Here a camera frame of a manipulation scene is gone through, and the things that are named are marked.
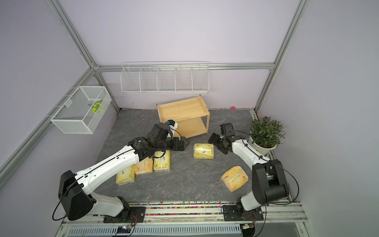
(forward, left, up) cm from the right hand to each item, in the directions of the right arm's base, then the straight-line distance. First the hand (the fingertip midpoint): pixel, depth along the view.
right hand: (212, 142), depth 91 cm
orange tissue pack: (-13, +41, -5) cm, 43 cm away
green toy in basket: (+10, +65, +21) cm, 69 cm away
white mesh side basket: (+11, +76, +17) cm, 79 cm away
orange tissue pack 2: (-21, -11, -5) cm, 24 cm away
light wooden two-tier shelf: (+13, +13, +11) cm, 21 cm away
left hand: (-8, +17, +13) cm, 23 cm away
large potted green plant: (-2, -29, +11) cm, 31 cm away
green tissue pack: (-10, +31, -5) cm, 33 cm away
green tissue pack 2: (-3, +4, -6) cm, 8 cm away
